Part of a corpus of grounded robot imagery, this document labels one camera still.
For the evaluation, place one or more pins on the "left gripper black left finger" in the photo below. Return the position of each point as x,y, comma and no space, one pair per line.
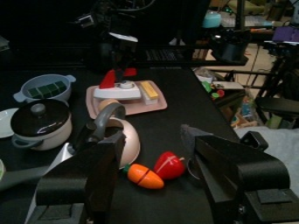
78,180

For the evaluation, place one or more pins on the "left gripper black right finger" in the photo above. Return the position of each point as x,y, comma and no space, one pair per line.
241,172

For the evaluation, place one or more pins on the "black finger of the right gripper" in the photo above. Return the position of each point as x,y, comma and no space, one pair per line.
126,62
117,62

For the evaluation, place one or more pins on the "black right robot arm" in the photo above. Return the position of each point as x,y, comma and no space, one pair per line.
101,23

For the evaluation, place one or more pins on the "orange toy carrot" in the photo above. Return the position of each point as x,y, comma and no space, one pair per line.
146,176

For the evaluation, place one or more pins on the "yellow toy butter stick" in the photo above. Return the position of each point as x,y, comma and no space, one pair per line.
149,89

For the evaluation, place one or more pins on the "brown toy egg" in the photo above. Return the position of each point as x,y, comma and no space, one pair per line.
107,103

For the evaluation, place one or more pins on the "white butter dish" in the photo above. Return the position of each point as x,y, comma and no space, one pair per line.
151,100

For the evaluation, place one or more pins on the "cream toy cooking pot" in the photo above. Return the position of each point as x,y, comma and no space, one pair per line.
47,140

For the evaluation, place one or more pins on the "red toy apple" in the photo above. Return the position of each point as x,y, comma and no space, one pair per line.
170,166

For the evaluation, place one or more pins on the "green cube block toy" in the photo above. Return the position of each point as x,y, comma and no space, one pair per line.
47,89

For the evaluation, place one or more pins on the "black chair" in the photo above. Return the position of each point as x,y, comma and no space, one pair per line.
278,108

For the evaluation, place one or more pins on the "light blue cup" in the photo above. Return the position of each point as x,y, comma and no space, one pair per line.
212,19

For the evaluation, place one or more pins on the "shelf with colourful toys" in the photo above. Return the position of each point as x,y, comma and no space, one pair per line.
218,87

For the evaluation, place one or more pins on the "black bin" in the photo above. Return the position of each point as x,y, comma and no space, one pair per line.
230,51

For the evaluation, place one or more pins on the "white round plate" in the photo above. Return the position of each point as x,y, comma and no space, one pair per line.
7,122

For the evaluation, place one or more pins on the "purple box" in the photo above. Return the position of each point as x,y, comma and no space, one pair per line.
286,34

